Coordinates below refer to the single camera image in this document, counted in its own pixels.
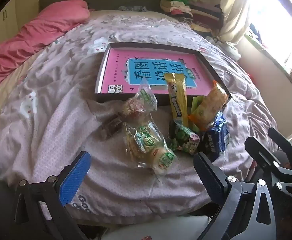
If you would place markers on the cream wardrobe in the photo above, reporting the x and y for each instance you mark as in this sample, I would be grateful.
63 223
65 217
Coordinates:
8 22

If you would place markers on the green pastry wrapper packet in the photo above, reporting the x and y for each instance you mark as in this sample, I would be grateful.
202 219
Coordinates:
195 103

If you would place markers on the long yellow snack bar packet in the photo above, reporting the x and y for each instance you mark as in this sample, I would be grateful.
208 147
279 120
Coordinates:
177 100

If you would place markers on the blue snack packet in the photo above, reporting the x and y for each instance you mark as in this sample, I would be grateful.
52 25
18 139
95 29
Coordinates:
217 137

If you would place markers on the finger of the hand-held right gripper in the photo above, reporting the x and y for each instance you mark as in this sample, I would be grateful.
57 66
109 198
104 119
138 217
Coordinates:
290 150
263 155

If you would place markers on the pink duvet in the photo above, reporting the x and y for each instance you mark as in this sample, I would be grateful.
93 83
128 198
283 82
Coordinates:
23 42

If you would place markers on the clear pastry packet green label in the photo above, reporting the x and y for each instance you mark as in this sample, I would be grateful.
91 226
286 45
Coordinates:
160 161
144 137

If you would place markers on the orange cracker packet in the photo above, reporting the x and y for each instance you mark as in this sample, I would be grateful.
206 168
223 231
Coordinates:
209 105

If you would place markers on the pink and blue book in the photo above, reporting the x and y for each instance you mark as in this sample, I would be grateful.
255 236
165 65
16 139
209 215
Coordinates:
116 65

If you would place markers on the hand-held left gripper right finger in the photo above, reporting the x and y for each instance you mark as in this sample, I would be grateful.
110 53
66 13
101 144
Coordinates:
208 176

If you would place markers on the crumpled white cloth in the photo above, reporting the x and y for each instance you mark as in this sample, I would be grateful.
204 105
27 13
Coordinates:
232 50

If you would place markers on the dark brown cake packet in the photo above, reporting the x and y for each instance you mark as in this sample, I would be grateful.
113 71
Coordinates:
112 127

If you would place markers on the dark cardboard box tray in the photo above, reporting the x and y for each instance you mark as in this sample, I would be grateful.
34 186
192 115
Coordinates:
103 75

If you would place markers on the green windowsill cloth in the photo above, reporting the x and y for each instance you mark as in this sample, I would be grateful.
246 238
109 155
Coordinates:
265 52

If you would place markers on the printed floral quilt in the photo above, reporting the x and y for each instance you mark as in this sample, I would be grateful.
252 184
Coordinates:
73 130

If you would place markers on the dark patterned pillow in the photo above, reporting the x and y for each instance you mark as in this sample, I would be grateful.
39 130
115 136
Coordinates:
132 8

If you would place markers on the pile of folded clothes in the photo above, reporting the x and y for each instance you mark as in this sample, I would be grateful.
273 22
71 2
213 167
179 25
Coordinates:
195 10

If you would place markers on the window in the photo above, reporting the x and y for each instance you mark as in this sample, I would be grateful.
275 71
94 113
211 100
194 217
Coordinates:
278 17

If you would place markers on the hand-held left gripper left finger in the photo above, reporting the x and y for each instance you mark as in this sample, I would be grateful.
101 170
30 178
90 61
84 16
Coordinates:
76 177

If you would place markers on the cream curtain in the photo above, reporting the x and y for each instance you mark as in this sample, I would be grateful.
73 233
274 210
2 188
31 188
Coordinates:
234 10

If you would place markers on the green pea snack packet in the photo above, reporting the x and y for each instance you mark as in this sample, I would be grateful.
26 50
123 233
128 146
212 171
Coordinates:
183 136

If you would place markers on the clear candied hawthorn packet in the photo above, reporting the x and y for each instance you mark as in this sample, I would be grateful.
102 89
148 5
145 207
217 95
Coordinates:
138 105

